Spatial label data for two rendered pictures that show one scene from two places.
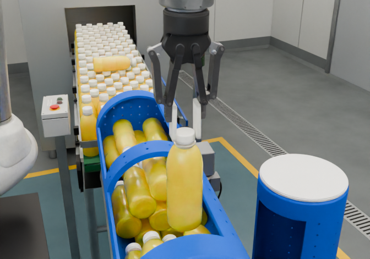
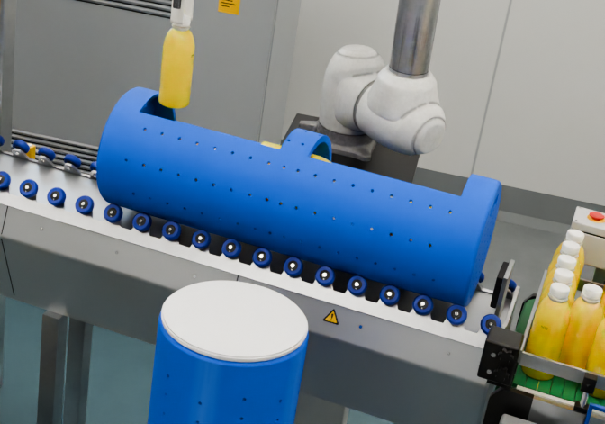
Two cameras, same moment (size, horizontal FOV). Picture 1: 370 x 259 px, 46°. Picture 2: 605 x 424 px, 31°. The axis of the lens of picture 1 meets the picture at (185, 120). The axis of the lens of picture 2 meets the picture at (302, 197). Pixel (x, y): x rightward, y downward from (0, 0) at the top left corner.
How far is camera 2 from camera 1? 2.88 m
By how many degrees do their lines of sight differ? 104
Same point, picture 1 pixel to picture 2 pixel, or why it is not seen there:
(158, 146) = (302, 135)
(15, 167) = (373, 116)
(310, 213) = not seen: hidden behind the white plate
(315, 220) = not seen: hidden behind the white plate
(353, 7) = not seen: outside the picture
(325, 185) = (191, 313)
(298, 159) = (275, 337)
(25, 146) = (388, 108)
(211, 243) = (136, 98)
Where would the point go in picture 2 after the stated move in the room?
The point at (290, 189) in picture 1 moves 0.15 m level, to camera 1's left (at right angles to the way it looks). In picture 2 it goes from (217, 287) to (260, 263)
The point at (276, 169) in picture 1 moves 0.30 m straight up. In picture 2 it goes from (273, 308) to (295, 166)
